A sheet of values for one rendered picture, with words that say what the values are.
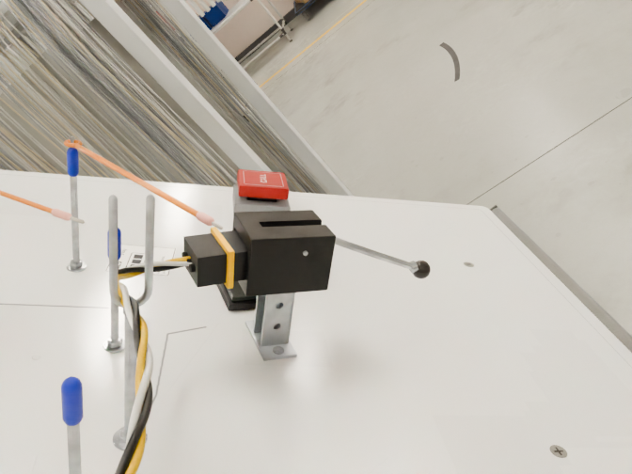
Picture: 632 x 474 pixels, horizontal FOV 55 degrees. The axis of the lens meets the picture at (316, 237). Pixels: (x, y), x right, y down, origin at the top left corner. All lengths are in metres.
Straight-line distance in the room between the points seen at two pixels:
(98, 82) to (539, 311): 0.72
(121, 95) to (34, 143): 0.20
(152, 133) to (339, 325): 0.60
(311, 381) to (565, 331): 0.23
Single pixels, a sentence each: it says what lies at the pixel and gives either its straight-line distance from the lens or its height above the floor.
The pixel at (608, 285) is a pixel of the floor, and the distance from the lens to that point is 1.86.
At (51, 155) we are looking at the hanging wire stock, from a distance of 1.08.
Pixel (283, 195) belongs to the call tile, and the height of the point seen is 1.08.
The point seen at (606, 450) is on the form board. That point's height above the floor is 0.93.
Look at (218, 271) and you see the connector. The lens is 0.38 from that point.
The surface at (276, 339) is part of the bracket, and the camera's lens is 0.43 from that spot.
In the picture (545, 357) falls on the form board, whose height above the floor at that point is 0.93.
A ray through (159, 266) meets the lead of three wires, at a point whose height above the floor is 1.18.
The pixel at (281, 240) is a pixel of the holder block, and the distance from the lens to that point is 0.37.
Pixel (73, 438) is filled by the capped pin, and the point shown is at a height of 1.19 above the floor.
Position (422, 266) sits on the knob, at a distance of 0.45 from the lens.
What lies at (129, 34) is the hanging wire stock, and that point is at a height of 1.28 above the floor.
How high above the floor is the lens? 1.29
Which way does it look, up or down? 25 degrees down
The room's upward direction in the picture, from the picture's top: 43 degrees counter-clockwise
